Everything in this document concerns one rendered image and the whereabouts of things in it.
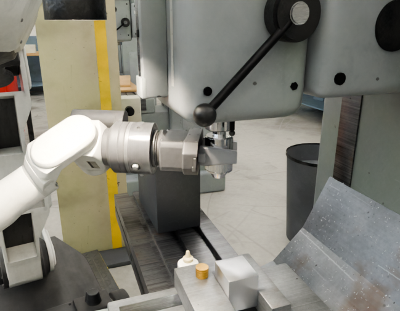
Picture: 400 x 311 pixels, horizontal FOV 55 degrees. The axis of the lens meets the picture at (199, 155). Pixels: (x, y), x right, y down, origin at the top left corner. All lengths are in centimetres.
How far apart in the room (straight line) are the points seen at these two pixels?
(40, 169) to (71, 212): 190
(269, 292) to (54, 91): 187
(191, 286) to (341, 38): 44
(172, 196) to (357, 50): 59
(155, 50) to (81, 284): 109
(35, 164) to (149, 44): 26
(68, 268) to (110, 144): 102
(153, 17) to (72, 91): 178
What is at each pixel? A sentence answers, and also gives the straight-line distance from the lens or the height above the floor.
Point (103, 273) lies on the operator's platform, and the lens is 184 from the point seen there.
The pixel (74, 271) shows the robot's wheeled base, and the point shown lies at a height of 57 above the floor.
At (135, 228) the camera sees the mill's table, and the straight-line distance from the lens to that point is 107.
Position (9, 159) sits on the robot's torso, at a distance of 116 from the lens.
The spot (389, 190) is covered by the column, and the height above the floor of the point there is 112.
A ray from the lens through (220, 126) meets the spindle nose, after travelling 61.
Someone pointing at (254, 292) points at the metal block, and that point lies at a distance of 67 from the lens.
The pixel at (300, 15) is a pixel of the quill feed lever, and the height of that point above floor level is 145.
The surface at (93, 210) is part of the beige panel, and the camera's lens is 255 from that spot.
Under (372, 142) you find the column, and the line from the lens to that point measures 90.
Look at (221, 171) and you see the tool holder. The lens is 64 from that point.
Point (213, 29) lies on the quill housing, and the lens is 50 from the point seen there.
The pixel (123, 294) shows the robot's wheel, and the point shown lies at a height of 60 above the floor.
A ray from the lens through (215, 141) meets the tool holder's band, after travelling 62.
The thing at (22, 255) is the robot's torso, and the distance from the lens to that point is 138.
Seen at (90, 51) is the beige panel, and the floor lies 130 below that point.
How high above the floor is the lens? 144
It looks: 19 degrees down
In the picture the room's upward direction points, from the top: straight up
